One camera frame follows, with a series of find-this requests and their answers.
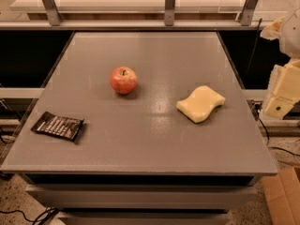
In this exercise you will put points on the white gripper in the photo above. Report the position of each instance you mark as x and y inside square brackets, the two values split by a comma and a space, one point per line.
[291, 37]

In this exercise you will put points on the red apple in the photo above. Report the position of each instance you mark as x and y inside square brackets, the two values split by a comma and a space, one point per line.
[123, 80]

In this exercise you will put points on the black rxbar chocolate wrapper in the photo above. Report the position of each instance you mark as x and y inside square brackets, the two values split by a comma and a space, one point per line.
[56, 126]

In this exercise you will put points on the yellow sponge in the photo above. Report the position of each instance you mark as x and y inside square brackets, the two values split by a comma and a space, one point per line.
[200, 103]

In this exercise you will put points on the cardboard box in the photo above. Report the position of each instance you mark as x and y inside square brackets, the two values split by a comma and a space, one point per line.
[282, 194]

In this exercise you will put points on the metal window frame rail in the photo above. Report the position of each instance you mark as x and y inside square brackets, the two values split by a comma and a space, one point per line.
[119, 15]

